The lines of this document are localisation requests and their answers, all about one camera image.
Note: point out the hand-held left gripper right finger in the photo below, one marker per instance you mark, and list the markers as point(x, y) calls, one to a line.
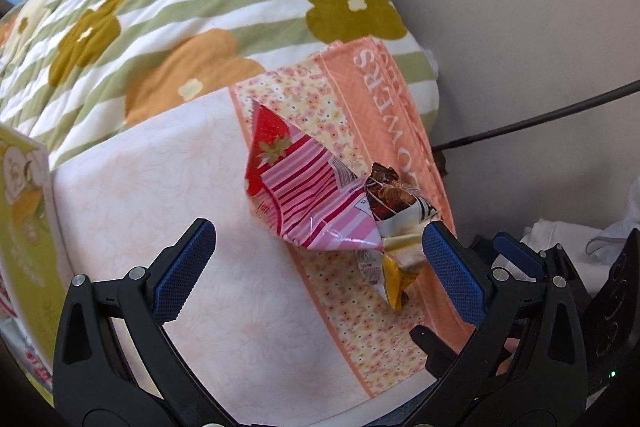
point(452, 272)

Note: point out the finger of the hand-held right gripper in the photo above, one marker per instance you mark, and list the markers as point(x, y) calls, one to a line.
point(434, 352)
point(516, 248)

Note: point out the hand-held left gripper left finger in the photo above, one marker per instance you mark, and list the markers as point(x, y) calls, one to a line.
point(185, 272)

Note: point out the yellow snack packet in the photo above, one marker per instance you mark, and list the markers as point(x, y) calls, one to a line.
point(397, 279)

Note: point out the brown white snack packet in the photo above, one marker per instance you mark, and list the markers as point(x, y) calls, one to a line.
point(395, 202)

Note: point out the pink striped strawberry snack packet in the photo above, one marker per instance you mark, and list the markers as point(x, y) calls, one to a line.
point(300, 187)

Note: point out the green cardboard box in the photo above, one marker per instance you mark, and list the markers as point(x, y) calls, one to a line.
point(30, 227)

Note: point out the person's right hand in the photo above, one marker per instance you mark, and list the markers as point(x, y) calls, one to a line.
point(511, 349)

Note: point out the white cloth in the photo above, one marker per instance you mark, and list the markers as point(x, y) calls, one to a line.
point(565, 234)

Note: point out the peach floral cloth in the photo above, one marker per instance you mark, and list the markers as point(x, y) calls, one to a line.
point(200, 187)

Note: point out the green striped floral blanket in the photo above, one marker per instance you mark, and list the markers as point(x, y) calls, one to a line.
point(175, 7)

